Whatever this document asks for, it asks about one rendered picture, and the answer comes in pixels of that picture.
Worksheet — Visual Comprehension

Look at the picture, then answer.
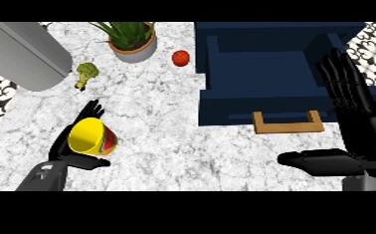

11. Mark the dark blue open drawer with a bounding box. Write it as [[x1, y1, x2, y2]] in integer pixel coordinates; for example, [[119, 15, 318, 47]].
[[193, 22, 376, 93]]

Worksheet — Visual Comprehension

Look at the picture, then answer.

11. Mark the green broccoli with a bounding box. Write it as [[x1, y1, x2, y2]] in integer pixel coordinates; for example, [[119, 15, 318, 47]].
[[73, 62, 101, 93]]

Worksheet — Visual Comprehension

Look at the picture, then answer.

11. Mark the red tomato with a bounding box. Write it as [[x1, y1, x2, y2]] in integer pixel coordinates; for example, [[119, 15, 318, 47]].
[[171, 50, 190, 68]]

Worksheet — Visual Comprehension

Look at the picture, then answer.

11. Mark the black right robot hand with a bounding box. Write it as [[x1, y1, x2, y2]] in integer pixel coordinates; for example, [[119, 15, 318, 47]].
[[275, 47, 376, 178]]

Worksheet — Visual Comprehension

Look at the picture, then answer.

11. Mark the dark blue drawer front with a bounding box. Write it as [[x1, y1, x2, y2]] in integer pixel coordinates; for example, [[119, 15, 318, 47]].
[[196, 86, 376, 127]]

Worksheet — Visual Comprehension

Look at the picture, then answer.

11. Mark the green plant in grey pot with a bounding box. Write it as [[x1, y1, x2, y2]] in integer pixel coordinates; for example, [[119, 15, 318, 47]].
[[88, 22, 159, 65]]

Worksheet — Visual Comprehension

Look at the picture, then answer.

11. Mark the yellow cup with coloured stripes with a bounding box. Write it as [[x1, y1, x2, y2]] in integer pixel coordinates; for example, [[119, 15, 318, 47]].
[[66, 117, 119, 157]]

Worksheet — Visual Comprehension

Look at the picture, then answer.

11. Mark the tan wooden drawer handle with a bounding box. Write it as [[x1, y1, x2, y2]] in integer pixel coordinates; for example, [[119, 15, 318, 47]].
[[250, 110, 325, 135]]

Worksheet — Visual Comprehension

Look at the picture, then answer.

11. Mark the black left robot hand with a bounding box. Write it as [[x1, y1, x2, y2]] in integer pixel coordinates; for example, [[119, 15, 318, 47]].
[[47, 99, 112, 171]]

